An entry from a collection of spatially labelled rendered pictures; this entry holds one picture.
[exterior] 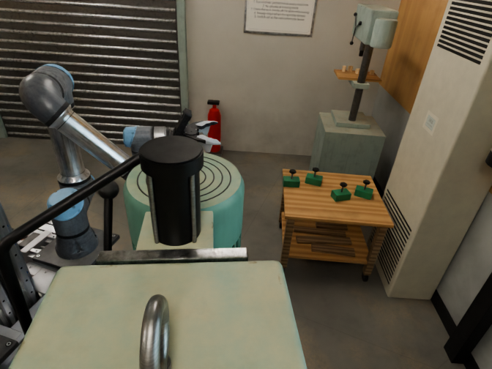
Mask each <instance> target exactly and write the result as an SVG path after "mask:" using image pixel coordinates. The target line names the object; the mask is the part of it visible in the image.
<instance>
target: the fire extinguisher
mask: <svg viewBox="0 0 492 369"><path fill-rule="evenodd" d="M219 104H220V101H219V100H208V101H207V105H212V108H210V109H209V112H208V121H215V122H218V124H215V125H211V126H210V128H209V132H208V138H213V139H217V140H218V141H219V142H220V138H221V114H220V110H219V109H218V108H217V105H219ZM205 153H208V154H213V155H216V156H218V157H222V153H223V146H221V145H212V148H211V151H210V152H205Z"/></svg>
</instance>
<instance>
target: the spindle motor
mask: <svg viewBox="0 0 492 369"><path fill-rule="evenodd" d="M244 194H245V183H244V180H243V178H242V176H241V174H240V173H239V171H238V169H237V168H236V167H235V166H234V165H233V164H232V163H230V162H229V161H227V160H225V159H224V158H221V157H218V156H216V155H213V154H208V153H204V166H203V168H202V169H201V170H200V197H201V211H213V224H214V248H238V247H241V236H242V217H243V206H244ZM123 195H124V203H125V208H126V213H127V220H128V225H129V230H130V236H131V240H132V245H133V250H136V247H137V244H138V238H139V235H140V232H141V227H142V224H143V221H144V215H145V213H146V212H150V205H149V194H148V187H147V181H146V174H145V173H144V172H143V171H142V170H141V164H139V165H137V166H136V167H134V169H133V170H131V172H130V173H129V175H128V177H127V179H126V181H125V183H124V187H123Z"/></svg>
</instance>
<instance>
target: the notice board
mask: <svg viewBox="0 0 492 369"><path fill-rule="evenodd" d="M316 4H317V0H245V20H244V33H256V34H277V35H288V36H300V37H312V33H313V24H314V18H315V14H316Z"/></svg>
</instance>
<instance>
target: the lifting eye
mask: <svg viewBox="0 0 492 369"><path fill-rule="evenodd" d="M169 330H170V323H169V309H168V302H167V299H166V298H165V297H164V296H163V295H161V294H156V295H154V296H152V297H151V298H150V299H149V301H148V302H147V304H146V307H145V311H144V314H143V321H142V327H141V340H140V352H139V369H171V358H170V357H169V355H168V349H169Z"/></svg>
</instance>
